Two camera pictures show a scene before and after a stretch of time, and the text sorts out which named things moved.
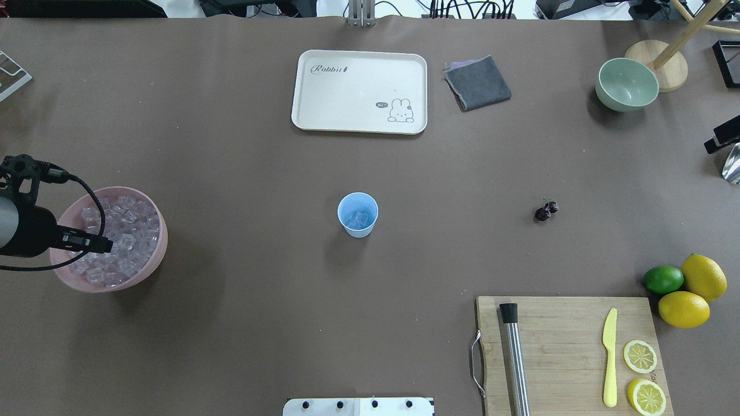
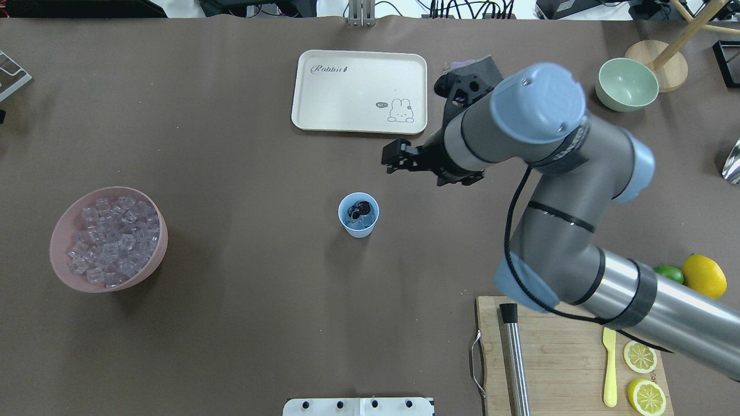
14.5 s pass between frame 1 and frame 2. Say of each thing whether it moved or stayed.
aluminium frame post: stayed
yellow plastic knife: stayed
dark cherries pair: moved
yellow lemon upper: stayed
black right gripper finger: moved
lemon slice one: stayed
